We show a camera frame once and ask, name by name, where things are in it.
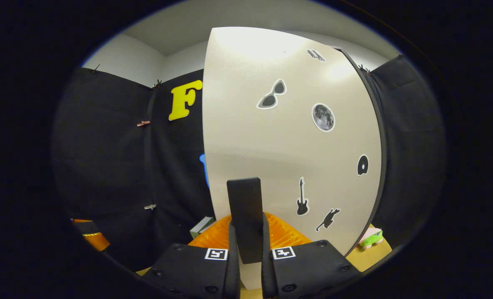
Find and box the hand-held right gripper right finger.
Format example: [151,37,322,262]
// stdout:
[261,212,361,299]

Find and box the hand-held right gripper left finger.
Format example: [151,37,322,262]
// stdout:
[141,213,242,299]

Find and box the black cabinet door handle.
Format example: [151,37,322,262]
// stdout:
[227,178,264,264]

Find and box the beige cabinet door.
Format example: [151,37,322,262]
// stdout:
[202,26,383,290]

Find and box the dark grey cabinet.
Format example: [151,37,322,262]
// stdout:
[334,47,387,256]

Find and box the green book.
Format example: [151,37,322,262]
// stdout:
[190,216,216,239]

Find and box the black backdrop cloth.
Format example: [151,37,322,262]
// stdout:
[51,54,446,270]

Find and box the green and pink plush toy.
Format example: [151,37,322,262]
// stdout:
[358,228,384,250]

